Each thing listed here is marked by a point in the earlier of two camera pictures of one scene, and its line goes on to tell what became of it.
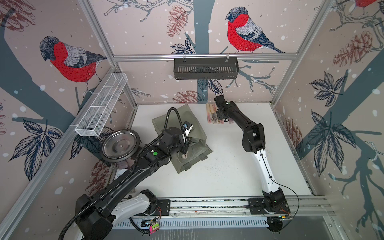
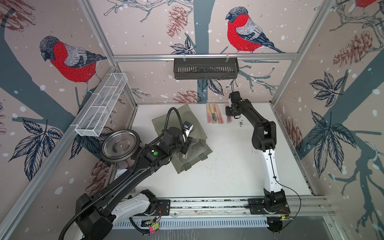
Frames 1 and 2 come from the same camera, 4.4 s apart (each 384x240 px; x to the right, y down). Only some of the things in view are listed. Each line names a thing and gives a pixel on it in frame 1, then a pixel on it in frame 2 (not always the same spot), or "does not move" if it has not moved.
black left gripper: [186, 145] does not move
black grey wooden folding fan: [214, 117] does not move
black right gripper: [219, 115] -> [228, 112]
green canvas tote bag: [199, 148] does not move
